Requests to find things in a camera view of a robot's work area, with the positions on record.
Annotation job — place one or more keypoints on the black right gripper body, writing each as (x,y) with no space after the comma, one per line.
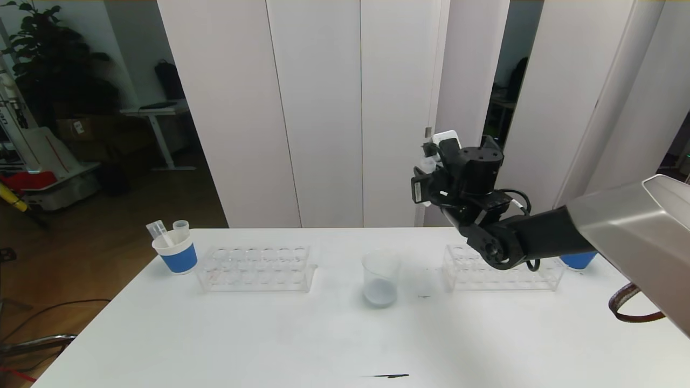
(418,189)

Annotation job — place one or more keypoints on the pale yellow pigment test tube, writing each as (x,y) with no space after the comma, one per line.
(428,164)

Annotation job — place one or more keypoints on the red pigment test tube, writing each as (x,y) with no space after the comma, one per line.
(180,227)

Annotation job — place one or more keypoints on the blue pigment test tube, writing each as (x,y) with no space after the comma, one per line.
(158,231)

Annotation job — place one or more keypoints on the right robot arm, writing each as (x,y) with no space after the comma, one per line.
(539,237)

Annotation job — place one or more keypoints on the clear acrylic test tube rack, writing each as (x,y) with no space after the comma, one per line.
(466,276)
(261,271)

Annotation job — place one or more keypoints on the clear glass beaker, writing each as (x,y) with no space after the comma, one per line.
(380,291)

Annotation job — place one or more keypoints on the white folding partition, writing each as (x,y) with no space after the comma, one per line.
(323,108)
(560,108)

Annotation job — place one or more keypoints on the white blue paper cup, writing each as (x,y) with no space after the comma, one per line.
(179,260)
(578,261)

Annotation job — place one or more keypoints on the black backpack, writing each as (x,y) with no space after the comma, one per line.
(170,83)

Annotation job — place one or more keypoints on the white office desk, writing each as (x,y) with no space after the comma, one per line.
(155,112)

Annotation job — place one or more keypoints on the brown cardboard box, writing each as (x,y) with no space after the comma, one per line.
(80,128)

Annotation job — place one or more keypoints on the white machine with column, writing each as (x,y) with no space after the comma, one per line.
(54,156)

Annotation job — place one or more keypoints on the dark green potted plant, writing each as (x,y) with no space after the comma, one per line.
(54,70)

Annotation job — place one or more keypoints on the red flat item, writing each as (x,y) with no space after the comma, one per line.
(31,180)

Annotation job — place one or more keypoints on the yellow black tool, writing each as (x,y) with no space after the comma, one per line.
(16,202)

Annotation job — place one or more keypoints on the grey metal floor leg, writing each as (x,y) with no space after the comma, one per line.
(43,342)

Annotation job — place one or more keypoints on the black floor socket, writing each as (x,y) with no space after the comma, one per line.
(7,254)

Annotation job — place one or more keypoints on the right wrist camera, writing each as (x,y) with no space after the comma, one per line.
(446,143)

